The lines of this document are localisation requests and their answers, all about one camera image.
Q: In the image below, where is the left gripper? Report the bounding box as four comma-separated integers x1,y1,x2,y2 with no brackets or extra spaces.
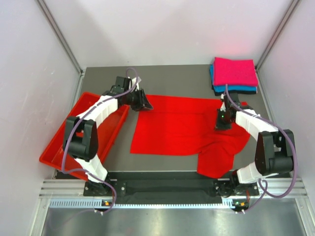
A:
124,88,153,111

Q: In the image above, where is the red t-shirt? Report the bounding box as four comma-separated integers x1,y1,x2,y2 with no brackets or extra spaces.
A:
130,95,250,178

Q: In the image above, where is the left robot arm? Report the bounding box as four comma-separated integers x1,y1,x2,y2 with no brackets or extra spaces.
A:
62,76,153,195

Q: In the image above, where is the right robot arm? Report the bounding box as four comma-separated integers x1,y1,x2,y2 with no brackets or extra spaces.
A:
215,93,297,199

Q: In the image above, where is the black folded t-shirt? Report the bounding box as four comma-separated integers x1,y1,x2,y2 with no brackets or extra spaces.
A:
212,85,257,96

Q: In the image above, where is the blue folded t-shirt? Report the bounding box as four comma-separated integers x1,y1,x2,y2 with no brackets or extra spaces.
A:
209,64,257,95

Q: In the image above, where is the pink folded t-shirt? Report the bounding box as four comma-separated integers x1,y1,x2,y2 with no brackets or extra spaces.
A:
213,57,258,87

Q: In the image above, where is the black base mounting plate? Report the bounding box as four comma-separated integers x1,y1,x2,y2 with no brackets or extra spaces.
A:
83,171,259,198

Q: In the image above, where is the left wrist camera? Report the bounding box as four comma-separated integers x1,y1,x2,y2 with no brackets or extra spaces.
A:
130,76,141,91

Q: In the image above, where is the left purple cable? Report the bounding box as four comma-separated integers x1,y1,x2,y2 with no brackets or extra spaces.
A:
49,67,142,227

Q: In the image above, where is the purple cable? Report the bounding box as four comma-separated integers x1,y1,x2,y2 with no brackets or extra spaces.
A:
49,67,142,227
214,84,299,214

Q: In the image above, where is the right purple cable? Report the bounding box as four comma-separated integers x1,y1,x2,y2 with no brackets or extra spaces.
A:
214,84,299,214

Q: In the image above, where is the left aluminium frame post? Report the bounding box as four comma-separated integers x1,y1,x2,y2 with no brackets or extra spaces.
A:
34,0,86,74

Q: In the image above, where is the aluminium frame post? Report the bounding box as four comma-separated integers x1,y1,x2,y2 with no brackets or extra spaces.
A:
34,0,86,74
254,0,302,71

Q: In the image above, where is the aluminium front rail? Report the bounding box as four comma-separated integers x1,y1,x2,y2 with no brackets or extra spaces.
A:
39,178,308,209

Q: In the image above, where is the right aluminium frame post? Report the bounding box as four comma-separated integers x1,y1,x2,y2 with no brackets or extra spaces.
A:
254,0,302,71

